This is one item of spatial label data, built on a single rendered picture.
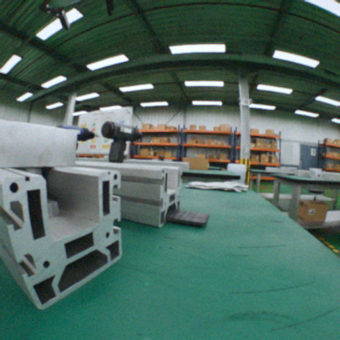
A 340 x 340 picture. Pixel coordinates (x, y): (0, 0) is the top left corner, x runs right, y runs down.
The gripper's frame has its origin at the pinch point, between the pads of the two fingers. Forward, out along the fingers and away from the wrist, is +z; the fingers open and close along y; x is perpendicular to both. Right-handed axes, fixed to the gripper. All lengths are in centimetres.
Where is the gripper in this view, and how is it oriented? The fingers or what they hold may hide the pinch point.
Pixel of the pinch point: (87, 17)
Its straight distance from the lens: 40.7
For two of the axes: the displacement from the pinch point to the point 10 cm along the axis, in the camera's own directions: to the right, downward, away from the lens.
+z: -0.6, 2.5, 9.7
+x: -3.2, -9.2, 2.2
